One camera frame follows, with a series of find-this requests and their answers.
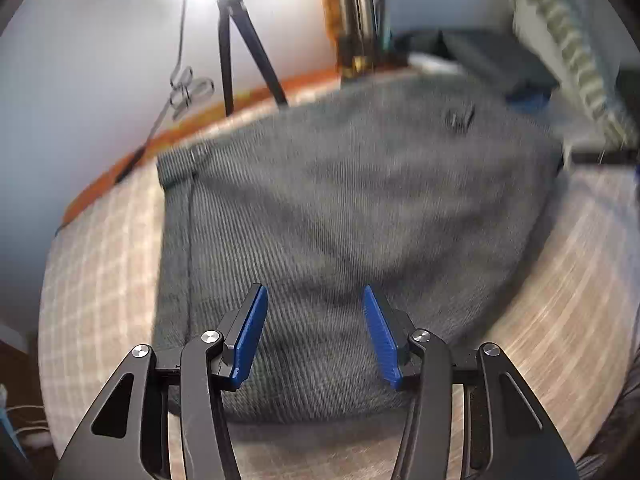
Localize black cable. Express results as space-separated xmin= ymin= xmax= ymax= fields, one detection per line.
xmin=114 ymin=0 xmax=216 ymax=183

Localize black tripod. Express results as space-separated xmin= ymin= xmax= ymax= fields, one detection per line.
xmin=214 ymin=0 xmax=290 ymax=117

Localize orange wooden bed frame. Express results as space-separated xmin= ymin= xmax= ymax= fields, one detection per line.
xmin=60 ymin=66 xmax=346 ymax=228

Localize dark grey box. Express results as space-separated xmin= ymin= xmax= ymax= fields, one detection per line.
xmin=395 ymin=29 xmax=558 ymax=92

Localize green white knitted cloth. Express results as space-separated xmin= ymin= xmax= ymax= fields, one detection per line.
xmin=510 ymin=0 xmax=632 ymax=148

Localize blue object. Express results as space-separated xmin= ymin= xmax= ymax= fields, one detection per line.
xmin=506 ymin=85 xmax=556 ymax=117

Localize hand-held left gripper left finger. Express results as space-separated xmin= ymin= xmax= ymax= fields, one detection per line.
xmin=52 ymin=283 xmax=269 ymax=480

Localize wooden rack with tools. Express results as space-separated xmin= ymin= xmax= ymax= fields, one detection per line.
xmin=320 ymin=0 xmax=401 ymax=81

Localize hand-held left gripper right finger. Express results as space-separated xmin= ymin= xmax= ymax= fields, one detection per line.
xmin=362 ymin=285 xmax=581 ymax=480

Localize beige checked bed sheet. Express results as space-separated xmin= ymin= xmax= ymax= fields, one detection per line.
xmin=37 ymin=160 xmax=636 ymax=480

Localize grey pants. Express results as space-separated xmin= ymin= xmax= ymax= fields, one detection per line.
xmin=151 ymin=74 xmax=563 ymax=423

